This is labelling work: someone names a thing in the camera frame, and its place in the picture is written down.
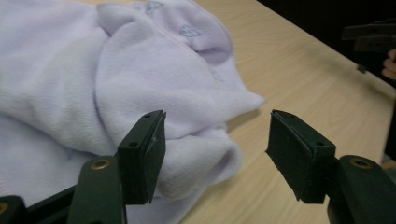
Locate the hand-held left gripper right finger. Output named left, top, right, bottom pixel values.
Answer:
left=264, top=109, right=338, bottom=205

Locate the white towel with face print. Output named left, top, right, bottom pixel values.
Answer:
left=0, top=0, right=266, bottom=224

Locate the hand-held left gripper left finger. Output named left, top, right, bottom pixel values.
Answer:
left=117, top=109, right=167, bottom=206

